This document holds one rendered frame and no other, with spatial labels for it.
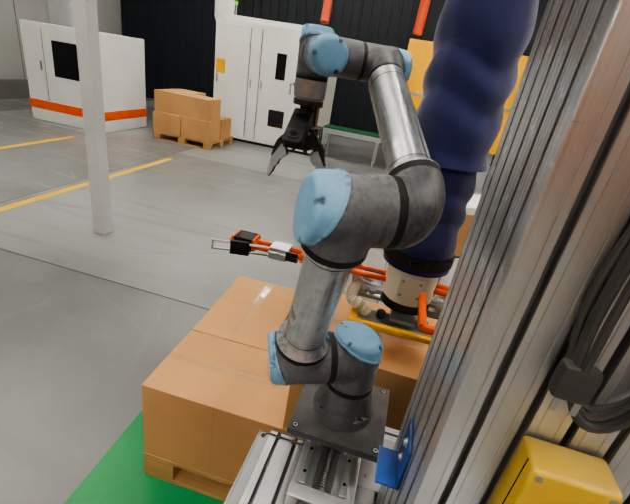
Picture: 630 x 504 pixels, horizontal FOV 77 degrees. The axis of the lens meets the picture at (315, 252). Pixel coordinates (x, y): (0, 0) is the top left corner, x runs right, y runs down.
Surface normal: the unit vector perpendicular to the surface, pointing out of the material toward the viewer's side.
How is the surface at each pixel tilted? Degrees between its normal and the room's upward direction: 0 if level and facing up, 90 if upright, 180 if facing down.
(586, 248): 90
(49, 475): 0
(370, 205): 63
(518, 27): 83
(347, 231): 102
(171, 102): 90
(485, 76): 72
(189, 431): 90
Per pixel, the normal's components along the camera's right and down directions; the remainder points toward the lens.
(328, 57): 0.19, 0.45
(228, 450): -0.23, 0.39
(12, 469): 0.15, -0.89
